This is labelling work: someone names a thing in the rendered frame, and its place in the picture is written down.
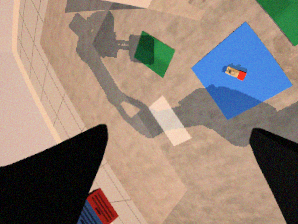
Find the blue flat square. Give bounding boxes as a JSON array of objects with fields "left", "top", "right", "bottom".
[{"left": 192, "top": 22, "right": 293, "bottom": 120}]

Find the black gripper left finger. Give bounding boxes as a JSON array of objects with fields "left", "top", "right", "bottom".
[{"left": 0, "top": 124, "right": 108, "bottom": 224}]

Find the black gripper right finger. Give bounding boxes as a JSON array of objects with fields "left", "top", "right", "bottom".
[{"left": 250, "top": 128, "right": 298, "bottom": 224}]

